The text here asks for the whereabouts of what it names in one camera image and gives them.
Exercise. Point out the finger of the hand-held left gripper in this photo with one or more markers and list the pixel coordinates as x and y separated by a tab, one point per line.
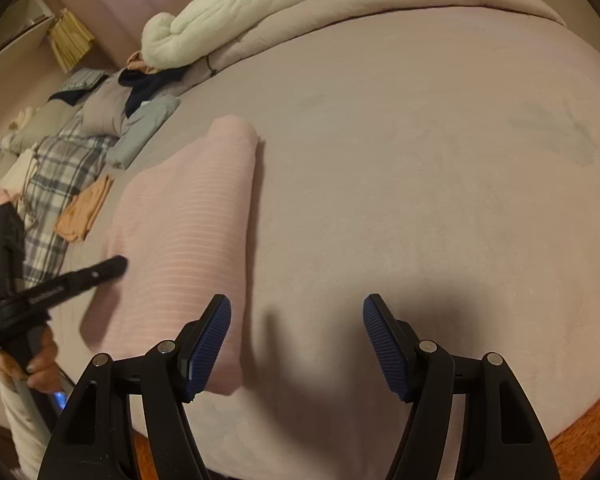
80	280

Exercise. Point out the white fleece garment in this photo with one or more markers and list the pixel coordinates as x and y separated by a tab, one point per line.
220	10

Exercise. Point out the cream cloth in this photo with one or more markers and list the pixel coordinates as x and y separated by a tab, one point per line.
15	175

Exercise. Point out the person's left forearm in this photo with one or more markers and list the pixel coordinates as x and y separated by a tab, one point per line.
22	435

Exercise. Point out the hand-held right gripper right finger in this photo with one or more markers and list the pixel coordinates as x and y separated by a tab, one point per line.
385	345

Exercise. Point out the mauve bed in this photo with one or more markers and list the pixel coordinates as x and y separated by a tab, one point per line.
405	185

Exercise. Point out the pink striped garment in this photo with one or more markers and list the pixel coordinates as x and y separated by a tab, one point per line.
180	220

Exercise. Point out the person's left hand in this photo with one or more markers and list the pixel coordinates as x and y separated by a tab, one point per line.
42	367

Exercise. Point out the navy garment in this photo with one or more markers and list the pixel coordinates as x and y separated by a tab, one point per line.
140	87

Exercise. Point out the mauve pillow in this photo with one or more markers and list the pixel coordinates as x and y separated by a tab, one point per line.
100	110

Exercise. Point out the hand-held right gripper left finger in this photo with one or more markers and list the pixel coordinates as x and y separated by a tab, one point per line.
207	350

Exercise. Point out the grey folded garment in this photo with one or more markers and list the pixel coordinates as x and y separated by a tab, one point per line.
140	130

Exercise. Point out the white cabinet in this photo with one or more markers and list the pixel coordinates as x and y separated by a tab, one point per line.
15	25

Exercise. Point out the peach garment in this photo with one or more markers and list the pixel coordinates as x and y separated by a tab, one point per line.
137	62

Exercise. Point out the orange printed folded garment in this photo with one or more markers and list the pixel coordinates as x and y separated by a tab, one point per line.
82	212

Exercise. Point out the yellow slatted box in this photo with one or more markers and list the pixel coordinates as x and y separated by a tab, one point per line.
70	40

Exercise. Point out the plaid pillow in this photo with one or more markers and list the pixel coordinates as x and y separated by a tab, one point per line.
55	170

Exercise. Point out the striped pillow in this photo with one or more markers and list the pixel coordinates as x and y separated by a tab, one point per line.
80	82

